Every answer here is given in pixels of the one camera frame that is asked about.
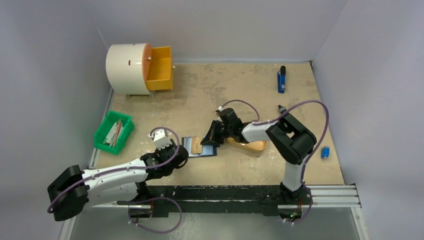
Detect beige credit card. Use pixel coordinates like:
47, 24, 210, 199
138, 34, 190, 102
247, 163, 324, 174
190, 136, 203, 155

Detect blue leather card holder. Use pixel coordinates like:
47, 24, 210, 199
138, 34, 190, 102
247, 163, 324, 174
181, 136, 217, 158

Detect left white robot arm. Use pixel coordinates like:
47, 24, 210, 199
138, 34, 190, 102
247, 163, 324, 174
47, 145, 189, 222

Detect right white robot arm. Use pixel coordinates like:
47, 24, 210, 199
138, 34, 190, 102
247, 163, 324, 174
200, 107, 317, 204

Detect tan oval plastic tray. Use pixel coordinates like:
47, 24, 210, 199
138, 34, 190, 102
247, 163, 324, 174
226, 137, 268, 153

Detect small black grey knob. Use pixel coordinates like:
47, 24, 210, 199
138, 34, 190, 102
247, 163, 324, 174
278, 105, 286, 114

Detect sticks in green bin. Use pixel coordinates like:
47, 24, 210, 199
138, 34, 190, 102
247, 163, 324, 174
102, 119, 124, 148

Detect green plastic bin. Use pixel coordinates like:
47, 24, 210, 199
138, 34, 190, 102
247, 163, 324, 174
93, 110, 135, 155

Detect blue black utility tool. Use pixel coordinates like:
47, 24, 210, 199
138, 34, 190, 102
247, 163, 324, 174
277, 65, 286, 94

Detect orange plastic drawer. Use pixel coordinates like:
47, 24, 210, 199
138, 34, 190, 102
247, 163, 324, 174
145, 46, 174, 91

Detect small blue block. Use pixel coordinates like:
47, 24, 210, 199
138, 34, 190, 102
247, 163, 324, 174
320, 146, 331, 160

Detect white cylindrical drawer cabinet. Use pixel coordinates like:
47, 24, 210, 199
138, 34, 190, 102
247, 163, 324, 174
105, 43, 153, 95

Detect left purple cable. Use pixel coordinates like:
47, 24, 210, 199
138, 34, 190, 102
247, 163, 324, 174
46, 127, 181, 215

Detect purple cable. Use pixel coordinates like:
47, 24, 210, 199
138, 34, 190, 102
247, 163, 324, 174
46, 127, 181, 215
217, 99, 330, 186

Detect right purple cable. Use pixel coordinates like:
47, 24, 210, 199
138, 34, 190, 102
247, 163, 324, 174
217, 99, 330, 186

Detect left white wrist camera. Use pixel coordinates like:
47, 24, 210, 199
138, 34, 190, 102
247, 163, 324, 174
149, 128, 172, 150

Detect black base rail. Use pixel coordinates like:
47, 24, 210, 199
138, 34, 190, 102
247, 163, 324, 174
116, 183, 316, 220

